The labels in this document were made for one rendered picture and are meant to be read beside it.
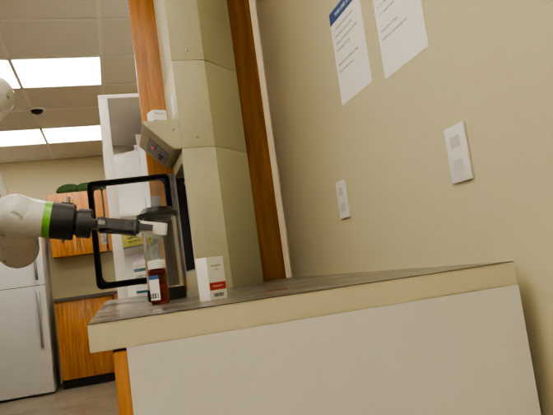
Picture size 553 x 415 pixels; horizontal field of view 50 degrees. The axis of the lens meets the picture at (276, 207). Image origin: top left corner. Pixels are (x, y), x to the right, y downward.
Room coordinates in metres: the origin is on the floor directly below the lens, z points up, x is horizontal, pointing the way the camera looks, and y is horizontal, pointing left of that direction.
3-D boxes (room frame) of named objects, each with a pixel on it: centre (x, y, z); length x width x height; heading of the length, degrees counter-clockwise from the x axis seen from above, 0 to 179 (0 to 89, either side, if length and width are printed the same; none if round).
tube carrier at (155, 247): (1.55, 0.31, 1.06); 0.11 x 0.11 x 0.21
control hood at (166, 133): (2.05, 0.38, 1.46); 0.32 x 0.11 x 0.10; 16
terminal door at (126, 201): (2.19, 0.53, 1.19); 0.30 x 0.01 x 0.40; 98
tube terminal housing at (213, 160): (2.10, 0.21, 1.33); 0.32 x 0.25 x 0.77; 16
